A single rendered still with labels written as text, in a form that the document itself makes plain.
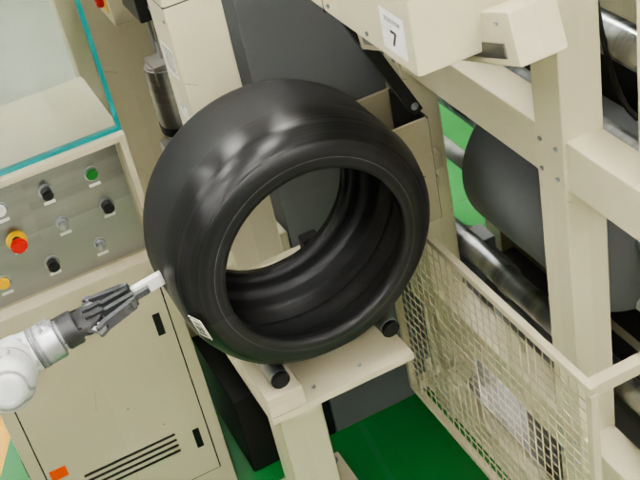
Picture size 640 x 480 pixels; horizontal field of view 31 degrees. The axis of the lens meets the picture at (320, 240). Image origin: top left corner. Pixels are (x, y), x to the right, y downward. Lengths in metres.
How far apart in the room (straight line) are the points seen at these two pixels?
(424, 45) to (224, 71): 0.69
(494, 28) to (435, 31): 0.10
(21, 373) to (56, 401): 1.00
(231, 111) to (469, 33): 0.56
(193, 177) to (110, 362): 1.00
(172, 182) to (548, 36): 0.82
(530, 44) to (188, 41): 0.83
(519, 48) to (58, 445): 1.86
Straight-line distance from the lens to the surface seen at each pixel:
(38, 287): 3.03
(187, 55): 2.50
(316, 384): 2.64
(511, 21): 1.94
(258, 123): 2.27
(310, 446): 3.23
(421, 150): 2.78
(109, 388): 3.20
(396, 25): 2.00
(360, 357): 2.68
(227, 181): 2.22
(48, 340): 2.35
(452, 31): 2.00
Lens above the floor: 2.59
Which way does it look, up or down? 35 degrees down
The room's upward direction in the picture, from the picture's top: 13 degrees counter-clockwise
